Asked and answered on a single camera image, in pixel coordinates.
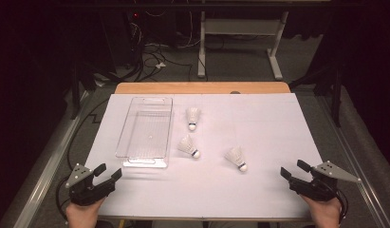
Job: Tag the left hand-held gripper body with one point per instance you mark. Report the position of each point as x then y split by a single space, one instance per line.
88 191

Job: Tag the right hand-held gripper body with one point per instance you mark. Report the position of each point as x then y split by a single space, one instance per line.
319 188

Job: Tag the clear plastic tray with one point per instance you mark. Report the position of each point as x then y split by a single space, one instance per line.
145 133

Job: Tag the white feather shuttlecock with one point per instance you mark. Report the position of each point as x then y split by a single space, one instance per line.
187 145
192 115
235 156

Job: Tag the person's left hand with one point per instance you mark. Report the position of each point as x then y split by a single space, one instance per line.
83 217

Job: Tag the person's right hand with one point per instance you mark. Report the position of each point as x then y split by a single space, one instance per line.
325 213

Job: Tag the white table cover sheet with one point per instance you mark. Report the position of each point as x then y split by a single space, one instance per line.
262 126

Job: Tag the black metal stand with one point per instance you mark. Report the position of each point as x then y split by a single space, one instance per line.
336 101
76 95

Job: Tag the dark curtain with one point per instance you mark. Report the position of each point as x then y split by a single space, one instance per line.
25 95
373 79

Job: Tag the white plug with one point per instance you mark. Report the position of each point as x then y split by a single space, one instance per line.
160 65

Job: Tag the black equipment with red light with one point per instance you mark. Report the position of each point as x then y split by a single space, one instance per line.
134 25

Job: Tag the aluminium floor rail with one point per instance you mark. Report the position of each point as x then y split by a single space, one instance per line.
347 148
47 172

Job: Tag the white metal desk frame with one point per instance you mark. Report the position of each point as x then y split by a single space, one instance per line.
240 27

